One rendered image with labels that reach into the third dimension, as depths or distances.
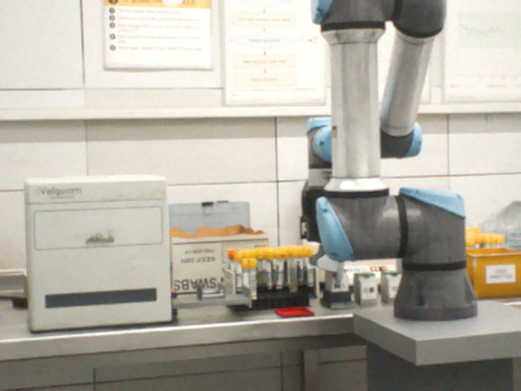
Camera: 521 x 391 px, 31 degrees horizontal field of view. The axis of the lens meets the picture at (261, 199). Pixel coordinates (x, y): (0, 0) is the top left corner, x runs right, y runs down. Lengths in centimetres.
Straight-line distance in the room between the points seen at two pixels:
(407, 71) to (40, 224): 77
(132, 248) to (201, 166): 71
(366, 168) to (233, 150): 97
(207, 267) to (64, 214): 48
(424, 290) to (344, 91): 38
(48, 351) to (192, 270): 49
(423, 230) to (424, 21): 37
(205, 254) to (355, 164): 68
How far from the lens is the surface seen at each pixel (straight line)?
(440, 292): 169
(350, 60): 166
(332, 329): 199
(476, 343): 158
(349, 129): 166
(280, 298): 208
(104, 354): 192
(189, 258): 223
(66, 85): 254
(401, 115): 190
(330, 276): 207
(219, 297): 197
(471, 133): 284
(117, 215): 190
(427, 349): 154
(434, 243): 169
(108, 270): 191
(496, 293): 221
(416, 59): 180
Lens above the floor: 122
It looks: 3 degrees down
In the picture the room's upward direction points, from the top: 1 degrees counter-clockwise
